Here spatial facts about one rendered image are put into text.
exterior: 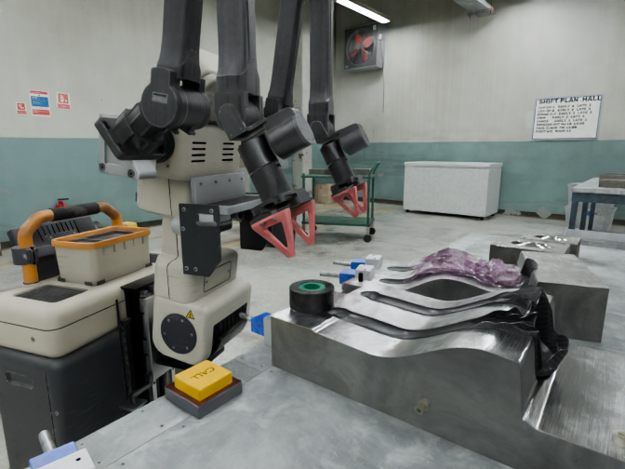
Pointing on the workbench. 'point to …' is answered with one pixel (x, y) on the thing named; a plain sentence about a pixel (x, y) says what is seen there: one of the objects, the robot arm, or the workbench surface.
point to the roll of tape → (312, 296)
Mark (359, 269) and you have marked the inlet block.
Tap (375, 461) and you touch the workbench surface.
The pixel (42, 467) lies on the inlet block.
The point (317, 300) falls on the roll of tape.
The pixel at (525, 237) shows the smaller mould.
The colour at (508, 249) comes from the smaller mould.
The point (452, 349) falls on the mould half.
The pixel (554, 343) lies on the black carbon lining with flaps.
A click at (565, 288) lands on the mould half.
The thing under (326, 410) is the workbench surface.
